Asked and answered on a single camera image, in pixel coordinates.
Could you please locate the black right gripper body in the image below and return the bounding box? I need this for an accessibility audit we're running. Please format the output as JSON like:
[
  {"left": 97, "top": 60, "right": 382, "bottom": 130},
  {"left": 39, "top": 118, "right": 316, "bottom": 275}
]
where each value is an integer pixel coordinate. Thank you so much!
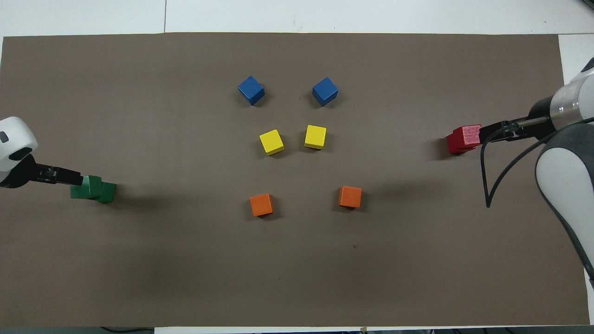
[{"left": 508, "top": 97, "right": 555, "bottom": 141}]

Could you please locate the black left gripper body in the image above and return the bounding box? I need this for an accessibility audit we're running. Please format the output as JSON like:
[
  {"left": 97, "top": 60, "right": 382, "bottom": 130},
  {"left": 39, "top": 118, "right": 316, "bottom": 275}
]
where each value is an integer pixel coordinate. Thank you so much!
[{"left": 0, "top": 154, "right": 59, "bottom": 189}]

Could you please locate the green wooden cube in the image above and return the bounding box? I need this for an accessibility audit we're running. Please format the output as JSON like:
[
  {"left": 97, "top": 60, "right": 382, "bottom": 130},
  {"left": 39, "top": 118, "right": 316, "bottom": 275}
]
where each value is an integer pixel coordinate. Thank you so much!
[
  {"left": 95, "top": 182, "right": 117, "bottom": 204},
  {"left": 71, "top": 175, "right": 103, "bottom": 200}
]

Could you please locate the red wooden cube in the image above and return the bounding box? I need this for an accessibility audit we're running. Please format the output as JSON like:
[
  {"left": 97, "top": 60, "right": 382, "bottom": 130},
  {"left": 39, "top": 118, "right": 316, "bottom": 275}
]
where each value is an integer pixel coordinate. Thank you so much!
[
  {"left": 452, "top": 124, "right": 482, "bottom": 150},
  {"left": 446, "top": 134, "right": 476, "bottom": 155}
]

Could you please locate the orange wooden cube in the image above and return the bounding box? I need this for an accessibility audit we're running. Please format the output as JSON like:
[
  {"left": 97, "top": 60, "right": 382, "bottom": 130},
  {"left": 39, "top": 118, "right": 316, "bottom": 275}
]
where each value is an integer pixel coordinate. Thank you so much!
[
  {"left": 338, "top": 186, "right": 362, "bottom": 209},
  {"left": 250, "top": 193, "right": 274, "bottom": 217}
]

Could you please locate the blue wooden cube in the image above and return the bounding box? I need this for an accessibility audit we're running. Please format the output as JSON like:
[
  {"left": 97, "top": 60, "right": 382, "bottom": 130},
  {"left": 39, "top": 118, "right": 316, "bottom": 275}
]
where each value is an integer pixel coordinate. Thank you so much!
[
  {"left": 238, "top": 76, "right": 265, "bottom": 106},
  {"left": 312, "top": 77, "right": 339, "bottom": 107}
]

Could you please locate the yellow wooden cube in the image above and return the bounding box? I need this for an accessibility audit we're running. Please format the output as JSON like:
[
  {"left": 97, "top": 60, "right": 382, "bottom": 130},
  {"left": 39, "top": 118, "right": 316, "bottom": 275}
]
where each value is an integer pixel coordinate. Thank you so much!
[
  {"left": 304, "top": 125, "right": 327, "bottom": 150},
  {"left": 259, "top": 129, "right": 285, "bottom": 156}
]

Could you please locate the brown table mat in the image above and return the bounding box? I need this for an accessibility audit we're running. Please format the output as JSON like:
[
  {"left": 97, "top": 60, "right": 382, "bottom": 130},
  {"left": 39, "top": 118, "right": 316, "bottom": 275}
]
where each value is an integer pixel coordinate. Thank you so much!
[{"left": 0, "top": 32, "right": 590, "bottom": 328}]

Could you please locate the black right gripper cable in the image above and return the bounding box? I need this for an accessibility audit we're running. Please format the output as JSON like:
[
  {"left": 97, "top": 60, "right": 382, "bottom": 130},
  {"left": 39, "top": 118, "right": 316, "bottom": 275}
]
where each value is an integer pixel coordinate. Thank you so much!
[{"left": 480, "top": 124, "right": 558, "bottom": 208}]

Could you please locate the black base cable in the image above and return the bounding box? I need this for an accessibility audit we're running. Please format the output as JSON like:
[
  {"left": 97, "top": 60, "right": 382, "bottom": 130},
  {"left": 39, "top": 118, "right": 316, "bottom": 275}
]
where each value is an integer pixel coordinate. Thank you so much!
[{"left": 100, "top": 326, "right": 155, "bottom": 334}]

